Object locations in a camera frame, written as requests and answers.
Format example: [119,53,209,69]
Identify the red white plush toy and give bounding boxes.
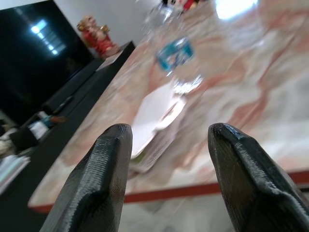
[161,0,199,11]

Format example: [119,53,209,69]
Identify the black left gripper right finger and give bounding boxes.
[208,123,309,232]

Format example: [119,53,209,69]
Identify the black remote control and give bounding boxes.
[53,95,75,114]

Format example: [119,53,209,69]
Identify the black wallet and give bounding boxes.
[9,127,41,153]

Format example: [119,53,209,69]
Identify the stack of white papers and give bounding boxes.
[0,154,31,195]

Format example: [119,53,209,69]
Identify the pink marble coffee table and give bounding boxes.
[28,0,309,215]

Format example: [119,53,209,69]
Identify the clear plastic bottle blue label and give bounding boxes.
[142,0,206,95]

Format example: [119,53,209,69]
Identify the white paper packet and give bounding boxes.
[130,83,188,160]

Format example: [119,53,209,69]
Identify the black flat television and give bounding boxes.
[0,0,95,126]

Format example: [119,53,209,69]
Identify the red gold figurine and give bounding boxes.
[77,15,120,58]

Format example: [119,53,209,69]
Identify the black low television console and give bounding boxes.
[0,41,136,232]

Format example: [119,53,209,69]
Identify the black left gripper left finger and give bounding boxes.
[40,123,133,232]

